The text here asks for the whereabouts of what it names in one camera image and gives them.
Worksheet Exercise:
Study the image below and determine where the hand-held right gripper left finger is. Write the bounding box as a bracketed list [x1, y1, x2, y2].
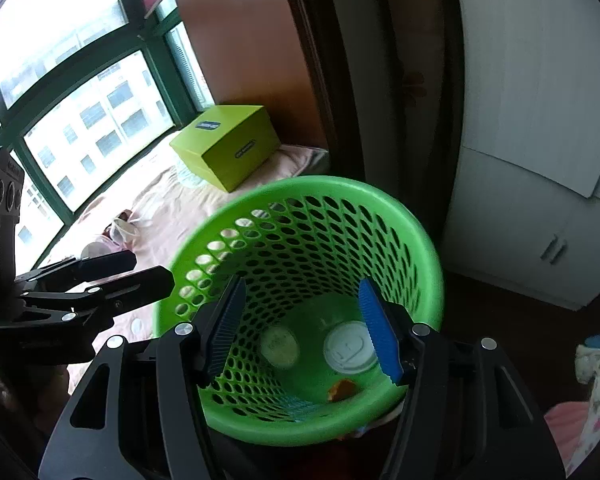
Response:
[39, 275, 248, 480]

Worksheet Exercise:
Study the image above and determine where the person's left hand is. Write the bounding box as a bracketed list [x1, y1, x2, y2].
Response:
[0, 360, 72, 441]

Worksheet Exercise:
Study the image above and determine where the green window frame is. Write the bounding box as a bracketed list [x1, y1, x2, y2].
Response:
[0, 0, 216, 271]

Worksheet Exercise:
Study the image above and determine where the pink printed blanket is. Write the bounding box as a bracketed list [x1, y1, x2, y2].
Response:
[30, 142, 331, 356]

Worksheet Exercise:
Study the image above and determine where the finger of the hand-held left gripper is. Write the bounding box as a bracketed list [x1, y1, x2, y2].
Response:
[15, 250, 137, 294]
[22, 266, 176, 332]

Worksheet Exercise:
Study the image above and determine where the white wardrobe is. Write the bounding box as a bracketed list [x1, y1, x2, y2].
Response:
[440, 0, 600, 311]

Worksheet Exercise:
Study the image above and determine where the pale green round lid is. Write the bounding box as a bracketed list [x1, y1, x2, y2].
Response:
[260, 326, 301, 368]

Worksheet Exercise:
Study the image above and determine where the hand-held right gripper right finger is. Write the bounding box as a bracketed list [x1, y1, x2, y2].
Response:
[357, 277, 566, 480]

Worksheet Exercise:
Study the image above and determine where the small orange scrap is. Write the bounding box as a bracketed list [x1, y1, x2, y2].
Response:
[327, 379, 358, 403]

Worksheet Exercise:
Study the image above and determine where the white plastic lid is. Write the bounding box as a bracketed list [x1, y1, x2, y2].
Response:
[322, 321, 381, 373]

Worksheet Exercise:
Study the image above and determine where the pink cloth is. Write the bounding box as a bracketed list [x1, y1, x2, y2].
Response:
[545, 402, 593, 466]

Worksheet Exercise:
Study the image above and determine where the green plastic mesh basket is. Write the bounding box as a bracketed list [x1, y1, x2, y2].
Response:
[152, 175, 446, 448]

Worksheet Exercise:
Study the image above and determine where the lime green cardboard box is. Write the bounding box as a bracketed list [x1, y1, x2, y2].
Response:
[169, 105, 282, 193]

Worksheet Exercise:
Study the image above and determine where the brown wooden panel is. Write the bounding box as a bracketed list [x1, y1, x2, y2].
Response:
[165, 0, 331, 151]

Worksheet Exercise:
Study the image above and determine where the pale round plastic container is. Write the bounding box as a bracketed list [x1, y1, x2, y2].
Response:
[80, 240, 126, 262]

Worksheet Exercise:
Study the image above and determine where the dark wooden door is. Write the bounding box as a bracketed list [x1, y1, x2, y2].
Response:
[325, 0, 466, 241]

